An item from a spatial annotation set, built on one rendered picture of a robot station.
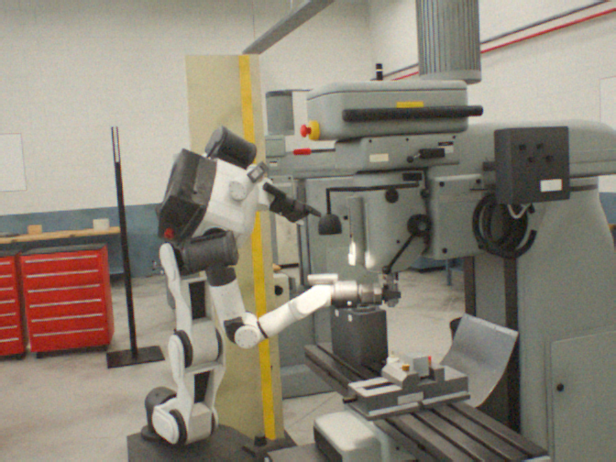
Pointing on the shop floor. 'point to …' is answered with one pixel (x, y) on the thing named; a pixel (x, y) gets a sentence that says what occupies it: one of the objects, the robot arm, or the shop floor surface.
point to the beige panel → (221, 106)
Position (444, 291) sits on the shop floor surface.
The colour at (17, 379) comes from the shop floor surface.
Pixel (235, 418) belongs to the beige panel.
